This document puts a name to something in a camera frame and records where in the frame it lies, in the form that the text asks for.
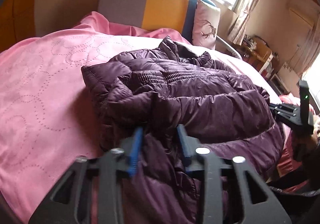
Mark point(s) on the wooden wardrobe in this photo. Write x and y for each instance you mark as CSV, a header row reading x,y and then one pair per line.
x,y
17,21

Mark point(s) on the deer print pillow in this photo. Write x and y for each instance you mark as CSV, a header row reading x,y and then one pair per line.
x,y
206,22

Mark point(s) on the grey yellow blue headboard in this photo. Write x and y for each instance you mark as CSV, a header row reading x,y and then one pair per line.
x,y
152,14

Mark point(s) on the pink bed duvet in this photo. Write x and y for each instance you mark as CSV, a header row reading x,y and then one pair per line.
x,y
47,118

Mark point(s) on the purple puffer jacket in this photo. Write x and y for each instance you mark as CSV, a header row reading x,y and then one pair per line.
x,y
159,89

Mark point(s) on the person's hand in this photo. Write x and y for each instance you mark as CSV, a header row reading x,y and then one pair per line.
x,y
316,129

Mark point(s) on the wooden side shelf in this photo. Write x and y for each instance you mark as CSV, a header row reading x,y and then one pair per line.
x,y
255,51

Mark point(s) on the right pink curtain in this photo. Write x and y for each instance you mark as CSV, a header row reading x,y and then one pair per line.
x,y
238,28

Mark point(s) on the grey metal bed rail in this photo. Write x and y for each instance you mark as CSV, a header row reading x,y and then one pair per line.
x,y
233,51

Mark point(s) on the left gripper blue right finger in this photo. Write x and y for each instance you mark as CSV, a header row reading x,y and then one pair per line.
x,y
188,146

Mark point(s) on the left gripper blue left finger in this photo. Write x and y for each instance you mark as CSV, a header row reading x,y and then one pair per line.
x,y
135,143

